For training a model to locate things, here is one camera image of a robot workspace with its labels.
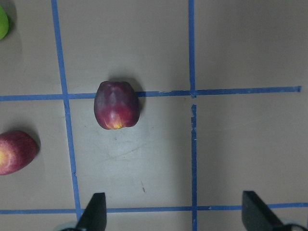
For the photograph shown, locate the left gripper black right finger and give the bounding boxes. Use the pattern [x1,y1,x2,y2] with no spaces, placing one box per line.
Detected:
[242,191,284,231]

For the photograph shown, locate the dark red apple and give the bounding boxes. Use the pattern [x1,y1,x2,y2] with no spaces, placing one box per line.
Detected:
[94,81,141,130]

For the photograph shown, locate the green apple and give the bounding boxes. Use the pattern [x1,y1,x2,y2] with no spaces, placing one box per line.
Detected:
[0,6,9,40]

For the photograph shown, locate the red yellow apple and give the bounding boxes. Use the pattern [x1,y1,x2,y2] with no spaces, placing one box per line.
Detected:
[0,130,39,175]

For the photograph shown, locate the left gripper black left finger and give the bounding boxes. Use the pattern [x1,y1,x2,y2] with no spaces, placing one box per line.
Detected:
[75,192,107,231]

